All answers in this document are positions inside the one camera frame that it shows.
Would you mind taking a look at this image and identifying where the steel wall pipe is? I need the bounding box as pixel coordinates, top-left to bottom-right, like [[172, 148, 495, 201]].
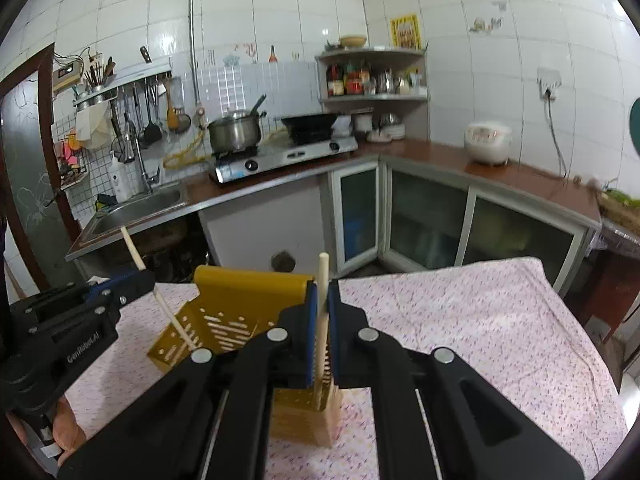
[[187, 0, 203, 106]]

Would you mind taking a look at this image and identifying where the yellow perforated utensil holder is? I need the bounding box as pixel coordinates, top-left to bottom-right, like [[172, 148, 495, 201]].
[[145, 265, 313, 373]]

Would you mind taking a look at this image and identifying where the steel utensil cup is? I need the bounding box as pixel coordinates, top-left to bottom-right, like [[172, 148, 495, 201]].
[[82, 57, 118, 95]]

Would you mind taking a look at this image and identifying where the white rice cooker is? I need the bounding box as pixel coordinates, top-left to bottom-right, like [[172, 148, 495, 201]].
[[464, 121, 513, 167]]

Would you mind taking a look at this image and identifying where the stack of white dishes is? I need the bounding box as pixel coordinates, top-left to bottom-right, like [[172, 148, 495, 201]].
[[367, 115, 406, 143]]

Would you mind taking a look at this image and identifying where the wooden chopstick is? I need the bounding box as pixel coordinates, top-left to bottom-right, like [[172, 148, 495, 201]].
[[312, 252, 331, 398], [120, 226, 198, 350]]

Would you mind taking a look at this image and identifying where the black power cable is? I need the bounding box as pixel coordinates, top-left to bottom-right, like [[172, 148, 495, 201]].
[[545, 92, 571, 178]]

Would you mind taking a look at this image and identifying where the black wok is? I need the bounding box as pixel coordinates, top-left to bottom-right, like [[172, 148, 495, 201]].
[[281, 112, 341, 143]]

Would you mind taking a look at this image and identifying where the wire wall basket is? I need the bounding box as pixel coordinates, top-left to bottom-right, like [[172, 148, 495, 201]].
[[55, 132, 91, 191]]

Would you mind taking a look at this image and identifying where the yellow gas hose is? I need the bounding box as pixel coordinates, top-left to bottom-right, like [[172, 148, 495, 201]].
[[162, 125, 211, 171]]

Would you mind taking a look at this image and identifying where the beige wall control box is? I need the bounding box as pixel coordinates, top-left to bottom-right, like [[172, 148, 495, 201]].
[[52, 62, 83, 91]]

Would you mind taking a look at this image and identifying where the steel kitchen sink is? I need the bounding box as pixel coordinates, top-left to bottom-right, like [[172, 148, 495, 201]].
[[65, 182, 191, 261]]

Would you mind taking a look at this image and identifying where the yellow wall poster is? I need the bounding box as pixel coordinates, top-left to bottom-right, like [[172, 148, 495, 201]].
[[390, 13, 422, 51]]

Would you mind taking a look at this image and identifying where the pink floral tablecloth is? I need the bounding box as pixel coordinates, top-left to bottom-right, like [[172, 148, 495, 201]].
[[60, 256, 630, 480]]

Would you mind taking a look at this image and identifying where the grey corner shelf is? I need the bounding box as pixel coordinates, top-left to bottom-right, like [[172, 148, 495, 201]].
[[315, 47, 431, 141]]

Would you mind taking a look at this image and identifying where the steel gas stove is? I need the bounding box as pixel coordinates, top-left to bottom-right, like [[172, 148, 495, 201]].
[[209, 135, 360, 184]]

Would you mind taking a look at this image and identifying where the wooden cutting board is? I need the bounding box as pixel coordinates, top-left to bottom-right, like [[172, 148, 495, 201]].
[[597, 187, 640, 236]]

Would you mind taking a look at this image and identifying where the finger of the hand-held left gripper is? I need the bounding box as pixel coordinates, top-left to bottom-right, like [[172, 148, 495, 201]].
[[97, 271, 157, 312], [84, 269, 138, 302]]

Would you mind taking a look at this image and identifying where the white wall socket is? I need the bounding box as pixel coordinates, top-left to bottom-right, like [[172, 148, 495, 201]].
[[537, 67, 563, 101]]

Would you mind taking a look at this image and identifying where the steel faucet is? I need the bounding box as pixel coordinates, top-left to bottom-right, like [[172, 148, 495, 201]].
[[131, 130, 161, 193]]

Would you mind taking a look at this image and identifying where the row of hanging kitchen utensils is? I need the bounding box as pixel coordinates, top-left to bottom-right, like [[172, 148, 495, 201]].
[[110, 77, 193, 161]]

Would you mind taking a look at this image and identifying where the brown framed door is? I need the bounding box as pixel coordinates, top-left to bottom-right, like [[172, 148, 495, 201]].
[[0, 42, 83, 286]]

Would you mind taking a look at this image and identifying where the row of condiment bottles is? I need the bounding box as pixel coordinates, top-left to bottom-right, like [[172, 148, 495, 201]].
[[326, 62, 376, 97]]

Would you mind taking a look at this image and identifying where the green round object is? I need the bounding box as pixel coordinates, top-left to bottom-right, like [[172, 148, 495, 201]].
[[629, 100, 640, 156]]

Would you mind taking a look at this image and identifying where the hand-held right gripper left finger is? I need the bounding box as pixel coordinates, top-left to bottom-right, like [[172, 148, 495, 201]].
[[57, 280, 321, 480]]

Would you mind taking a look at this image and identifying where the wooden slatted utensil holder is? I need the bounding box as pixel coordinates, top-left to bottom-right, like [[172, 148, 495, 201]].
[[267, 345, 346, 448]]

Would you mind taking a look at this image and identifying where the steel wall rack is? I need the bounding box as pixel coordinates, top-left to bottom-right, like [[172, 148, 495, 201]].
[[72, 57, 173, 108]]

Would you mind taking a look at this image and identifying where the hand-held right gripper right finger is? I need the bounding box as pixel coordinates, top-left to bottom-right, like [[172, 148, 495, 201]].
[[326, 280, 586, 480]]

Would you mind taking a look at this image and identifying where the decorative wall sticker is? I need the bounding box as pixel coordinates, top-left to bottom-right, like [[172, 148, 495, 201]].
[[470, 2, 508, 33]]

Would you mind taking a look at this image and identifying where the white soap bottle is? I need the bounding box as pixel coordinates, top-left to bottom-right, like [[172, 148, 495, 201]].
[[109, 152, 132, 202]]

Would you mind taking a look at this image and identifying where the steel cooking pot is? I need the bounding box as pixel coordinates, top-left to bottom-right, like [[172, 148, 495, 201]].
[[207, 110, 263, 153]]

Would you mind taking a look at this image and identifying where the kitchen cabinet with glass doors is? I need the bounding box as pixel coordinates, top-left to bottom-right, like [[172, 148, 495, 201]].
[[197, 140, 603, 301]]

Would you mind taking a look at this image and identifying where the white hanging cloth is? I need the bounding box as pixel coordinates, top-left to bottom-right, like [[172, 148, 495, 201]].
[[75, 105, 113, 150]]

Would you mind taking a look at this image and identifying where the person's left hand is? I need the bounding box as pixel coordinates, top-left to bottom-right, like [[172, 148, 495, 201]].
[[5, 395, 88, 466]]

